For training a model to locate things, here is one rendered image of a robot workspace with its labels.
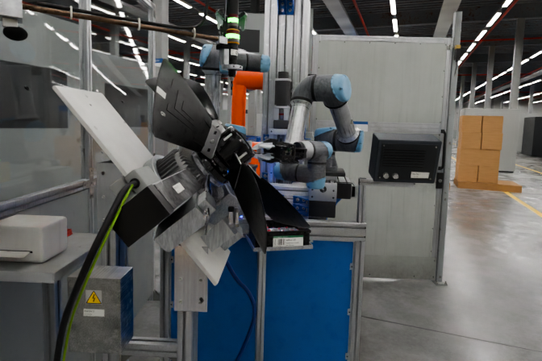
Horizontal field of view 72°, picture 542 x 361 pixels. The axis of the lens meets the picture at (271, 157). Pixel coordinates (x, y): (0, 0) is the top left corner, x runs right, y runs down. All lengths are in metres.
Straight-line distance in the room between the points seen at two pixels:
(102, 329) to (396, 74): 2.68
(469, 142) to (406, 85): 6.09
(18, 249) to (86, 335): 0.31
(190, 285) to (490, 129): 8.49
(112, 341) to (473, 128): 8.62
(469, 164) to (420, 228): 5.98
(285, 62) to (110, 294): 1.53
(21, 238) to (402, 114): 2.68
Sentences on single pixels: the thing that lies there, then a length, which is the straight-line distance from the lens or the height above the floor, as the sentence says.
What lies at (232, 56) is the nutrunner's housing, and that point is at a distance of 1.26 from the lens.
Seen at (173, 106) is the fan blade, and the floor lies 1.31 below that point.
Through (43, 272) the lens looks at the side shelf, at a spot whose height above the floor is 0.86.
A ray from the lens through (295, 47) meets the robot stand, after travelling 2.21.
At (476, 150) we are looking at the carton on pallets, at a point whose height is 0.84.
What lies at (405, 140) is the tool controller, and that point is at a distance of 1.62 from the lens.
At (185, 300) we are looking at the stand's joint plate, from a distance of 1.22.
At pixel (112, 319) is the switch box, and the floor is 0.72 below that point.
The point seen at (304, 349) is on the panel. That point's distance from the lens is 1.90.
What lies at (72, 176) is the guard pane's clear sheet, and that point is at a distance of 1.80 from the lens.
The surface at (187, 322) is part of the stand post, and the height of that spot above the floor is 0.67.
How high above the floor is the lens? 1.28
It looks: 5 degrees down
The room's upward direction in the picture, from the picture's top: 2 degrees clockwise
